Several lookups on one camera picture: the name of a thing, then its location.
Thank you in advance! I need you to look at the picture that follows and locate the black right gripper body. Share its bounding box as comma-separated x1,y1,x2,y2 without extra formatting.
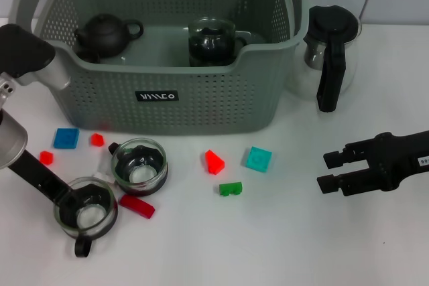
365,130,429,192

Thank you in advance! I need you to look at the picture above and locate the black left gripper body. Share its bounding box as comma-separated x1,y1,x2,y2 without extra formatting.
8,150,74,213

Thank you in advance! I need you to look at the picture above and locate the grey perforated plastic storage bin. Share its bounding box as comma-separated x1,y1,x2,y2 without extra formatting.
7,0,309,136

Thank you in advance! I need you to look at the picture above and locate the blue square toy brick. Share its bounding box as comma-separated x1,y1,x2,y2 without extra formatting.
52,127,80,150

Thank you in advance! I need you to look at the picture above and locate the dark red curved toy brick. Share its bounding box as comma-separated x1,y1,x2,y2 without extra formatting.
119,194,156,220

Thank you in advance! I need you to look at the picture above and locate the teal square toy brick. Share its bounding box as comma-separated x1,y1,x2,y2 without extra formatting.
244,146,273,173

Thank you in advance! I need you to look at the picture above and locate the green toy brick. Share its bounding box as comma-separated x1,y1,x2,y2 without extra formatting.
219,181,244,197

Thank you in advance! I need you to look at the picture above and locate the orange-red sloped toy brick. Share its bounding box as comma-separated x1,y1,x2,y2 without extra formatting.
204,149,226,175

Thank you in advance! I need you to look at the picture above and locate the black clay teapot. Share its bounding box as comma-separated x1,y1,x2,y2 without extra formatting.
73,13,144,59

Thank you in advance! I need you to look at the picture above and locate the glass coffee pot black handle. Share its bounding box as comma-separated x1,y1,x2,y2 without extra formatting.
284,4,363,113

